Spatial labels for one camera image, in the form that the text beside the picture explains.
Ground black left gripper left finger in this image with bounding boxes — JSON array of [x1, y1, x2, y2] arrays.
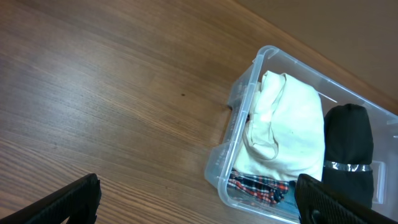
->
[[1, 174, 101, 224]]

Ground red plaid shirt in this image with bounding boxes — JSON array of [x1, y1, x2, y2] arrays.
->
[[228, 169, 289, 205]]

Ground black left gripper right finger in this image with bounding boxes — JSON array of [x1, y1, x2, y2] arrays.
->
[[295, 174, 397, 224]]

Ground black garment with tape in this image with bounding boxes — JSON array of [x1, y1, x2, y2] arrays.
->
[[322, 104, 374, 208]]

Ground cream sweatshirt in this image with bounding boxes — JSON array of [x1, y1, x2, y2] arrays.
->
[[233, 71, 325, 182]]

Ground blue denim jeans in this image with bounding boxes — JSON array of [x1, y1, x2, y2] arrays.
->
[[278, 181, 300, 216]]

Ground clear plastic storage bin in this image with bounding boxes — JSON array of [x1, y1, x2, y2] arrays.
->
[[205, 45, 397, 223]]

